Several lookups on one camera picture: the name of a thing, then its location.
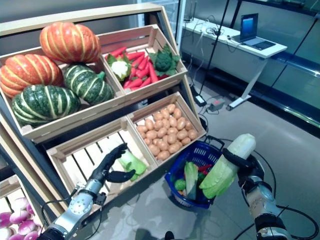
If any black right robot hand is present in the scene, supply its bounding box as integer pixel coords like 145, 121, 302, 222
221, 147, 266, 187

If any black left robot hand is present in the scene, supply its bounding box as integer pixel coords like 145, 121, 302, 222
88, 142, 137, 185

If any green white napa cabbage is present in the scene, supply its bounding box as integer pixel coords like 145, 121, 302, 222
184, 161, 200, 201
198, 133, 257, 200
117, 149, 148, 182

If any blue plastic shopping basket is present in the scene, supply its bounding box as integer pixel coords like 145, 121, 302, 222
164, 136, 226, 213

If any light wooden slat crate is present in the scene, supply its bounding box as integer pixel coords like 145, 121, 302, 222
0, 174, 48, 240
96, 24, 188, 101
46, 116, 159, 206
0, 46, 126, 141
126, 91, 208, 166

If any grey box with red label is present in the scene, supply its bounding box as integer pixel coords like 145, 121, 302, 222
208, 99, 226, 112

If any green striped pumpkin with stem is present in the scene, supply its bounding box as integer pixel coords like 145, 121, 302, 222
63, 64, 116, 106

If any black power adapter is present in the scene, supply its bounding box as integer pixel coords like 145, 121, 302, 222
194, 94, 207, 107

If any red orange carrot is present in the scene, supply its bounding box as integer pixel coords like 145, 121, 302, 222
123, 77, 144, 89
137, 56, 150, 71
109, 46, 128, 58
126, 51, 146, 61
148, 61, 160, 84

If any purple white turnip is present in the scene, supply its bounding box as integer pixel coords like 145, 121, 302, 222
0, 212, 13, 228
0, 226, 15, 240
23, 230, 41, 240
17, 219, 37, 235
13, 197, 30, 210
10, 210, 29, 224

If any white cauliflower with leaves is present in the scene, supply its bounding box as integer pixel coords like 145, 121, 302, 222
106, 53, 132, 82

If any orange striped pumpkin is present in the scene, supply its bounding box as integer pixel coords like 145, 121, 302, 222
39, 21, 102, 64
0, 54, 64, 99

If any green broccoli with leaves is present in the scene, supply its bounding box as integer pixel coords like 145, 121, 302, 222
148, 43, 181, 77

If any black tripod stand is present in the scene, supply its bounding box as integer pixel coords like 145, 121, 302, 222
193, 0, 231, 101

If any open grey laptop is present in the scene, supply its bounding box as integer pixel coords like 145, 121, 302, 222
231, 12, 277, 50

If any wooden vegetable shelf stand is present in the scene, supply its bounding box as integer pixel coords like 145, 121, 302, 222
0, 3, 208, 221

